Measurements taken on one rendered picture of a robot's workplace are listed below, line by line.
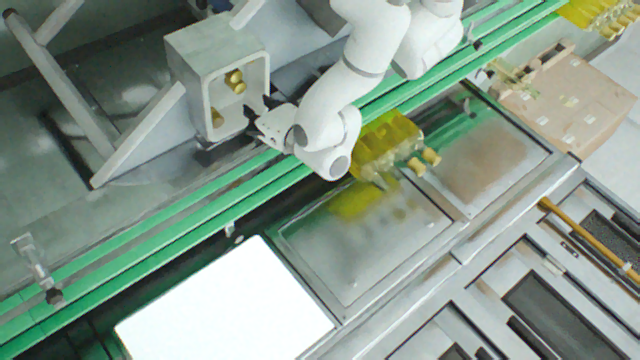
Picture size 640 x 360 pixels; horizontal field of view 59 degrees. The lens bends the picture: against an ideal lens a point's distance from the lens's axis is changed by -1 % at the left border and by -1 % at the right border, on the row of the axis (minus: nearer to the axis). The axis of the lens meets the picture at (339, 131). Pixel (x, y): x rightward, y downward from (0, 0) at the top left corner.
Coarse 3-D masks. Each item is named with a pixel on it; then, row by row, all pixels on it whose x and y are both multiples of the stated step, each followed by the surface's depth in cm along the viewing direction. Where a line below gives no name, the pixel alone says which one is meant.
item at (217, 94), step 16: (240, 64) 124; (256, 64) 133; (208, 80) 120; (256, 80) 137; (208, 96) 123; (224, 96) 139; (240, 96) 143; (256, 96) 141; (208, 112) 127; (224, 112) 141; (240, 112) 142; (256, 112) 142; (208, 128) 131; (224, 128) 138; (240, 128) 139
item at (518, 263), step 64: (448, 128) 185; (512, 128) 188; (448, 192) 168; (512, 192) 169; (576, 192) 174; (192, 256) 147; (448, 256) 151; (512, 256) 157; (576, 256) 159; (384, 320) 137; (448, 320) 143; (512, 320) 143; (576, 320) 147
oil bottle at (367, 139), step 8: (360, 136) 154; (368, 136) 154; (376, 136) 155; (360, 144) 153; (368, 144) 153; (376, 144) 153; (384, 144) 153; (368, 152) 152; (376, 152) 151; (384, 152) 151; (376, 160) 150; (384, 160) 150; (392, 160) 152; (384, 168) 151
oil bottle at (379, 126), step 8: (376, 120) 158; (384, 120) 158; (368, 128) 157; (376, 128) 156; (384, 128) 156; (392, 128) 157; (384, 136) 155; (392, 136) 155; (400, 136) 155; (392, 144) 153; (400, 144) 153; (408, 144) 155; (392, 152) 153; (400, 152) 153
